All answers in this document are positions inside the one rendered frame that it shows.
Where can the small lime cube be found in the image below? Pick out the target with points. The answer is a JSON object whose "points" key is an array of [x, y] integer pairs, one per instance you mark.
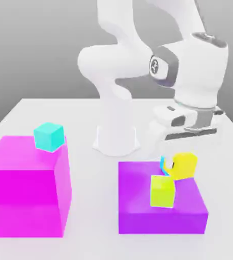
{"points": [[162, 193]]}

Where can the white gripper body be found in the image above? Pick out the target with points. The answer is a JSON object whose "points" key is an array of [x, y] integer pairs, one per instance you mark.
{"points": [[189, 135]]}

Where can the small turquoise cube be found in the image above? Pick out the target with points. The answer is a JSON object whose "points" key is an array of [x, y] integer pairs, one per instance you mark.
{"points": [[49, 137]]}

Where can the large magenta box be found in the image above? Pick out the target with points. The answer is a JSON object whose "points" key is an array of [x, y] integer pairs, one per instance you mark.
{"points": [[20, 193]]}

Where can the large purple box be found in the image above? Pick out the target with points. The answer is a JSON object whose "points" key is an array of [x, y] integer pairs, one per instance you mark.
{"points": [[136, 193]]}

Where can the small yellow cube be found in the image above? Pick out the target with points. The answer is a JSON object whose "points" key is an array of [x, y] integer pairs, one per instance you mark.
{"points": [[184, 166]]}

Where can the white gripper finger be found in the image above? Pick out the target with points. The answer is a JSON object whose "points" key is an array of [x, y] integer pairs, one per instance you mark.
{"points": [[169, 163]]}

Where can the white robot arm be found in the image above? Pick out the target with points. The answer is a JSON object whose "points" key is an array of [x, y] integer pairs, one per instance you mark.
{"points": [[116, 67]]}

